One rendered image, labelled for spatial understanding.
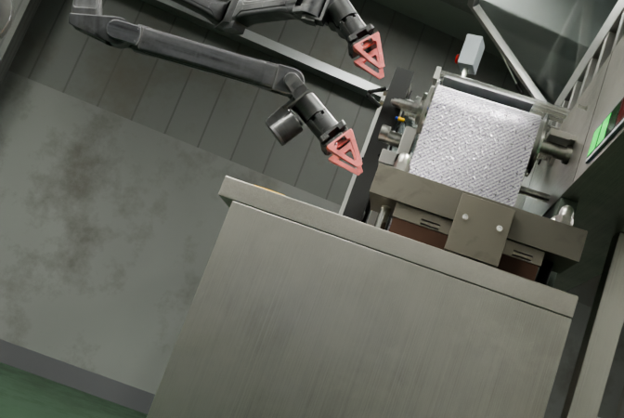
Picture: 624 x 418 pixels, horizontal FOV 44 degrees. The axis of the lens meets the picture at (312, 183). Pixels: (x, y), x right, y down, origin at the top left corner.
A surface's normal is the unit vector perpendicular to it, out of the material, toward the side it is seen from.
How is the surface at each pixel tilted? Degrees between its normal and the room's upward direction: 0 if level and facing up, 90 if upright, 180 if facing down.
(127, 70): 90
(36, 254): 90
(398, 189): 90
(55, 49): 90
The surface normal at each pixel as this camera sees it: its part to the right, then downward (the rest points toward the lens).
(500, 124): -0.09, -0.25
